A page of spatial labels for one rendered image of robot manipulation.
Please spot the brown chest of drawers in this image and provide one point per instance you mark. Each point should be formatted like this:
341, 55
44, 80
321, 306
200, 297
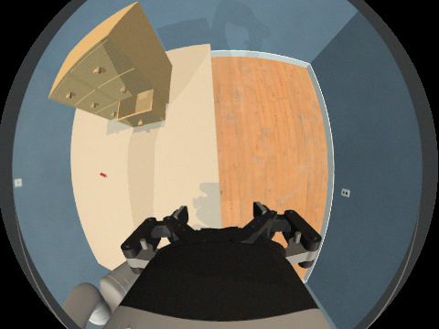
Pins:
131, 33

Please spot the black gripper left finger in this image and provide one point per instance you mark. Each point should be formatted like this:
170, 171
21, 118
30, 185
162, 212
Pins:
139, 248

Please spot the tan wooden drawer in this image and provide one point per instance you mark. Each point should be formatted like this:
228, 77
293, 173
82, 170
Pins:
102, 63
109, 112
69, 86
127, 83
93, 99
139, 110

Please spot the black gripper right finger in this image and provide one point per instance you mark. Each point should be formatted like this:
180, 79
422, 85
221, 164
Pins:
303, 242

